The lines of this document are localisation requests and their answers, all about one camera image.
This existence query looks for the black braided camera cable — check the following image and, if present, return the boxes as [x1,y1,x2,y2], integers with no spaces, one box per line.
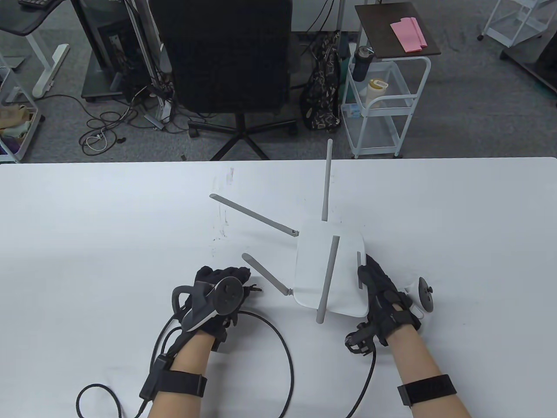
[76,383,151,418]

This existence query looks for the thin black camera cable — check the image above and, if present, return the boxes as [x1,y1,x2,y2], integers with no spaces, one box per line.
[346,348,377,418]

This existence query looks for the white rolling cart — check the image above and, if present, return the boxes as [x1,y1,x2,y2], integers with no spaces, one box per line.
[341,56,432,159]

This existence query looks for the black ethernet cable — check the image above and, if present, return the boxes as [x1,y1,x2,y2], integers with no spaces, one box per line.
[150,283,294,418]

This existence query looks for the black water bottle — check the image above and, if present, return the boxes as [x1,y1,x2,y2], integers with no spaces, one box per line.
[352,45,375,82]

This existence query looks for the pink cloth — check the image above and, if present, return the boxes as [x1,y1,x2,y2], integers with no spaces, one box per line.
[390,17,428,54]

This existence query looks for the person's left hand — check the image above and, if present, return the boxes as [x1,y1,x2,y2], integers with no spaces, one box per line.
[168,266,252,352]

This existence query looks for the person's left forearm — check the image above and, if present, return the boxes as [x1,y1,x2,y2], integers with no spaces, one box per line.
[146,333,216,418]

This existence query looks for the dark brown tray top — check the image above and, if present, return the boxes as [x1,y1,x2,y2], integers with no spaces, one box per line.
[355,2,441,60]

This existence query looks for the person's right forearm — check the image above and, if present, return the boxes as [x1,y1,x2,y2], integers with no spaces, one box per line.
[387,324,473,418]

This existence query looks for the white tracking controller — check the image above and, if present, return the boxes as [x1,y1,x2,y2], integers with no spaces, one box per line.
[405,277,435,318]

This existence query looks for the beige cloth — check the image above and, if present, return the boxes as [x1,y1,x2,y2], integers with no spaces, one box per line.
[0,104,36,131]

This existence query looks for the black office chair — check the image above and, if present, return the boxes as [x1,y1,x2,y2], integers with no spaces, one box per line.
[150,0,301,162]

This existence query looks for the black forearm strap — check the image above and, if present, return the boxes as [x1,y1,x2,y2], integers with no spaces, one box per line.
[152,370,208,398]
[397,374,457,406]

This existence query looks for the person's right hand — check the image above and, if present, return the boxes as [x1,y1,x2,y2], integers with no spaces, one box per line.
[357,255,422,347]

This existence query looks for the silver metal post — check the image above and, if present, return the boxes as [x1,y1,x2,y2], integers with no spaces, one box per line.
[125,0,168,120]

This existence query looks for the black computer tower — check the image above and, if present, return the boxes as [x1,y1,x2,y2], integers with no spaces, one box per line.
[72,0,153,104]

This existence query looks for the grey tracking controller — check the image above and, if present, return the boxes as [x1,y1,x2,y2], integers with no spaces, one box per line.
[172,276,244,334]

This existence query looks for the white basket cart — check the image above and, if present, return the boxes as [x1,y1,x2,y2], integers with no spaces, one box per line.
[0,54,44,164]

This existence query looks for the dark floor platform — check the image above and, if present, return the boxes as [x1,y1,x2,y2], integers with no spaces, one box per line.
[500,33,557,94]

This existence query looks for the black standing desk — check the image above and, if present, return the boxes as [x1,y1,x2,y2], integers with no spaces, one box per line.
[0,0,70,98]

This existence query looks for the black patterned bag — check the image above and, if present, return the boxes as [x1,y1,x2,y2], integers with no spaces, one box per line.
[300,30,342,133]

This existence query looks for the black floor cables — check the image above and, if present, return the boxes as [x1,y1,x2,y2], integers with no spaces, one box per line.
[78,94,144,155]

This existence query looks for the white router with antennas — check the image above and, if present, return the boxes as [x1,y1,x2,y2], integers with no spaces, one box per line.
[210,139,369,324]

